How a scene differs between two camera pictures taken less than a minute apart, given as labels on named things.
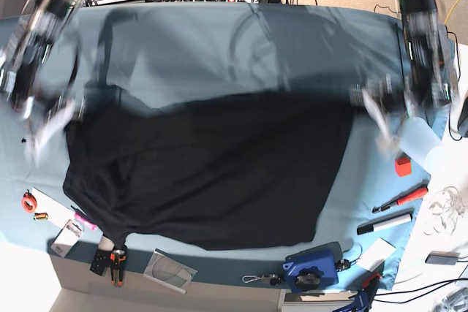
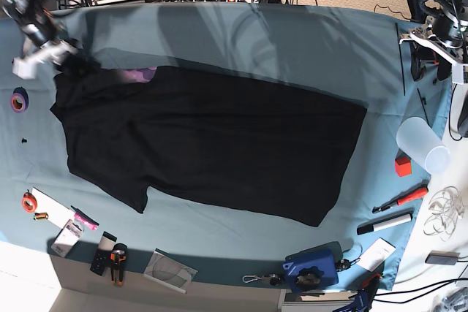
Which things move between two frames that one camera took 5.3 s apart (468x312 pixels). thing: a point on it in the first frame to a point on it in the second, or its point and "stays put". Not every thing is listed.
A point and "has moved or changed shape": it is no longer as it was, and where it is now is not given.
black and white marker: x=392 y=220 stays put
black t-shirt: x=229 y=173 has moved or changed shape
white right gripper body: x=376 y=95 to x=420 y=55
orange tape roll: x=28 y=202 stays put
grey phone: x=443 y=258 stays put
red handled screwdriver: x=421 y=189 stays put
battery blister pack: x=66 y=239 stays put
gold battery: x=40 y=215 stays put
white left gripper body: x=44 y=125 to x=25 y=66
